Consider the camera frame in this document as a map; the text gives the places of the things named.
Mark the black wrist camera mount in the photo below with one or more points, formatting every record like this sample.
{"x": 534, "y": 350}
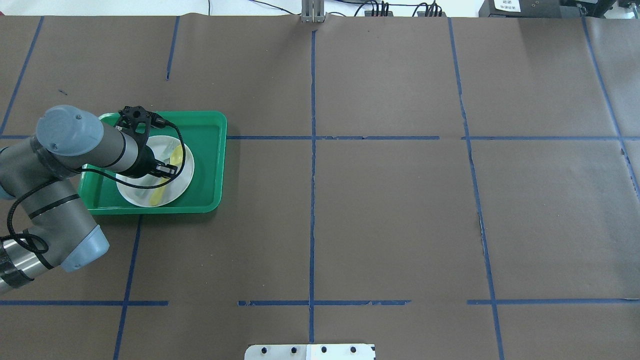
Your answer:
{"x": 137, "y": 122}

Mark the white round plate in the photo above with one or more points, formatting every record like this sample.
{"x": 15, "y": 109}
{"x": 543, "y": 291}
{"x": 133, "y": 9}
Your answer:
{"x": 175, "y": 189}

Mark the aluminium frame post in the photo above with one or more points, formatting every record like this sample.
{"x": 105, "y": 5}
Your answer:
{"x": 313, "y": 11}

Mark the pale green plastic fork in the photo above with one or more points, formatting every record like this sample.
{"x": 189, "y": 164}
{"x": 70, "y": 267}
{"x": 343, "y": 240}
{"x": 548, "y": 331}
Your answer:
{"x": 162, "y": 151}

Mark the green plastic tray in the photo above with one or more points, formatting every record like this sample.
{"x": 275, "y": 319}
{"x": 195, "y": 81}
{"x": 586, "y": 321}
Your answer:
{"x": 204, "y": 132}

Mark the black power strip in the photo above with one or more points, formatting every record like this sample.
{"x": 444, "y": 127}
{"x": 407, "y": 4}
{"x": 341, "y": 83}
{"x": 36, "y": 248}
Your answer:
{"x": 384, "y": 9}

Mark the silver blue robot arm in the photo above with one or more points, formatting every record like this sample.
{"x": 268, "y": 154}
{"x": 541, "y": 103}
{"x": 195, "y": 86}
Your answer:
{"x": 48, "y": 225}

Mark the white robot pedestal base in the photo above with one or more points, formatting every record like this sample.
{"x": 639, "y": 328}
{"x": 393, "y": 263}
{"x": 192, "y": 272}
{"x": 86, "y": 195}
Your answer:
{"x": 328, "y": 351}

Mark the yellow plastic spoon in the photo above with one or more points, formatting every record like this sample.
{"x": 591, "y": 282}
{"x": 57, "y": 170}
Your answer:
{"x": 175, "y": 159}

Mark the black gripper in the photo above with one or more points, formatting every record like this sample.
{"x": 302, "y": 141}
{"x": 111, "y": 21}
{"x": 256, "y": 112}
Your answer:
{"x": 145, "y": 163}

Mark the black box white label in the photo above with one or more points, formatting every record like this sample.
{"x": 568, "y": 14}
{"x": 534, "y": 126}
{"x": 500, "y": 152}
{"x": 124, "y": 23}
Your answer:
{"x": 546, "y": 9}

